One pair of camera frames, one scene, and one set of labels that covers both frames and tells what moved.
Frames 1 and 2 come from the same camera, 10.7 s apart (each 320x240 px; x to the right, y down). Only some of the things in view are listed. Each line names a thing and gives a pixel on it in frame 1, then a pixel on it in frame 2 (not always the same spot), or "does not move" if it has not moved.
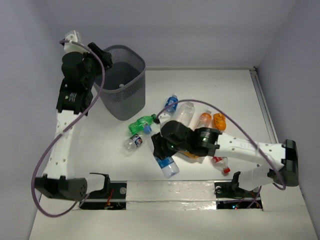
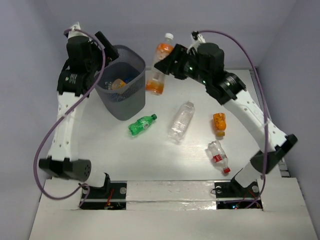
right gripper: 158,141 to 168,64
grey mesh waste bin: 123,94 does not move
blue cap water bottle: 168,166 to 126,80
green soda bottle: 138,125 does not move
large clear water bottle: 185,113 does not move
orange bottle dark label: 190,155 to 118,84
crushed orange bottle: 219,121 does not move
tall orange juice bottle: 205,120 to 155,82
